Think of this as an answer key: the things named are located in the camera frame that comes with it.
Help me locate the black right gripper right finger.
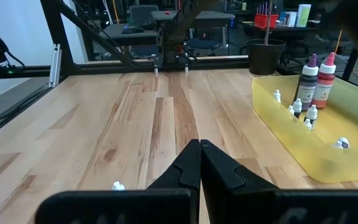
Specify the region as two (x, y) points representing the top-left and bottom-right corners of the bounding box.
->
(201, 139), (358, 224)

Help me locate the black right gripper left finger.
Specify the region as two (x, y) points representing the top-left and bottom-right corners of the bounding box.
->
(35, 139), (202, 224)

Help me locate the small purple food coloring bottle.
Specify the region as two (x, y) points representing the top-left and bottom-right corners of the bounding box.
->
(337, 136), (351, 149)

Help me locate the large pink food coloring bottle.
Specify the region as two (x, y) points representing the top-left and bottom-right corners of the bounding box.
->
(311, 52), (337, 110)

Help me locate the small black food coloring bottle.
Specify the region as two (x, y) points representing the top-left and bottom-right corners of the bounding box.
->
(111, 180), (126, 191)

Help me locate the large purple food coloring bottle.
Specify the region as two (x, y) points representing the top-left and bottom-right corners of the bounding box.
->
(293, 53), (319, 112)

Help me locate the small green food coloring bottle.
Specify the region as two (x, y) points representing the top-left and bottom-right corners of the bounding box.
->
(292, 98), (303, 119)

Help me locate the yellow translucent plastic bin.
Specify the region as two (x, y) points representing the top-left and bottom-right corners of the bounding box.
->
(251, 74), (358, 184)

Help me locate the green white box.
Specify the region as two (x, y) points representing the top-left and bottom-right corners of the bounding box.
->
(295, 3), (312, 28)

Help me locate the black round plant pot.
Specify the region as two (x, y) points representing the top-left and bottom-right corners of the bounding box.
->
(246, 38), (287, 76)

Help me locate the white cardboard box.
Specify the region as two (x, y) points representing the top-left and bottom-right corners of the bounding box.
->
(278, 11), (298, 27)

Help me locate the blue office chair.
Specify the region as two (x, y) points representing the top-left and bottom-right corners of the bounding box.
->
(185, 36), (229, 57)

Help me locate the red pen holder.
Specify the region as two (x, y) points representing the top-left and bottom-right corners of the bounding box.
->
(253, 12), (280, 30)

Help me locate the black computer mouse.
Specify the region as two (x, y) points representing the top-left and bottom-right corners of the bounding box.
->
(121, 25), (145, 34)

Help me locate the dark grey desk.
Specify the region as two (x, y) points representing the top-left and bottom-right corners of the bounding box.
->
(98, 22), (160, 47)

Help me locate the grey background table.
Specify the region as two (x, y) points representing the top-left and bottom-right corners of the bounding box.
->
(152, 11), (236, 30)

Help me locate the grey office chair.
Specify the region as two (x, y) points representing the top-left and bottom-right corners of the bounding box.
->
(128, 4), (160, 28)

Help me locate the yellow extension cable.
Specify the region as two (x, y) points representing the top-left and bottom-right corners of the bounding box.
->
(333, 29), (358, 88)

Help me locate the silver metal bracket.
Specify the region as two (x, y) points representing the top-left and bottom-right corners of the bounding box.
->
(48, 43), (63, 88)

